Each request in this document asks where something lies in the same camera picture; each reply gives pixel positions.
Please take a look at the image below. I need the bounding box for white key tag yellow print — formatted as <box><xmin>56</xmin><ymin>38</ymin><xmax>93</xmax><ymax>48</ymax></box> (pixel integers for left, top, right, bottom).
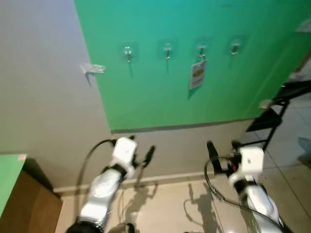
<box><xmin>189</xmin><ymin>59</ymin><xmax>207</xmax><ymax>91</ymax></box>

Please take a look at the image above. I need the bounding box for brown cardboard box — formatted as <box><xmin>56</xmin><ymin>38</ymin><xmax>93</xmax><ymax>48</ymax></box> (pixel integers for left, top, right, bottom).
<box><xmin>0</xmin><ymin>170</ymin><xmax>64</xmax><ymax>233</ymax></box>

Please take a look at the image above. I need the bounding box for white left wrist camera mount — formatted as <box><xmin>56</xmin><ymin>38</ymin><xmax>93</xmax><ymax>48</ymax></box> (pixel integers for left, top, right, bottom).
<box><xmin>111</xmin><ymin>137</ymin><xmax>138</xmax><ymax>171</ymax></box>

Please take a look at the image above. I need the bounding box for large green wall board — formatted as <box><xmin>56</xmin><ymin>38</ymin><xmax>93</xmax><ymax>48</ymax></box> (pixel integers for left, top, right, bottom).
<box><xmin>74</xmin><ymin>0</ymin><xmax>311</xmax><ymax>132</ymax></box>

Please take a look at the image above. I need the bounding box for white tape piece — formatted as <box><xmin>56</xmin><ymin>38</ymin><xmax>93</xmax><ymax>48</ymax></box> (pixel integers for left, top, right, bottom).
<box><xmin>259</xmin><ymin>99</ymin><xmax>274</xmax><ymax>109</ymax></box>
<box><xmin>295</xmin><ymin>18</ymin><xmax>311</xmax><ymax>33</ymax></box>
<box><xmin>80</xmin><ymin>63</ymin><xmax>106</xmax><ymax>75</ymax></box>

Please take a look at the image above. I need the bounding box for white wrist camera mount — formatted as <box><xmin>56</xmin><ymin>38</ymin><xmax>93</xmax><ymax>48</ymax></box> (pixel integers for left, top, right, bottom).
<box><xmin>240</xmin><ymin>147</ymin><xmax>264</xmax><ymax>176</ymax></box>
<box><xmin>111</xmin><ymin>137</ymin><xmax>138</xmax><ymax>171</ymax></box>

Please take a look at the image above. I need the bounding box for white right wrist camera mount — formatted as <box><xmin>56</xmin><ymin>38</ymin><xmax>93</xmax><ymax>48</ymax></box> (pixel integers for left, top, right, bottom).
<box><xmin>240</xmin><ymin>147</ymin><xmax>264</xmax><ymax>176</ymax></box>

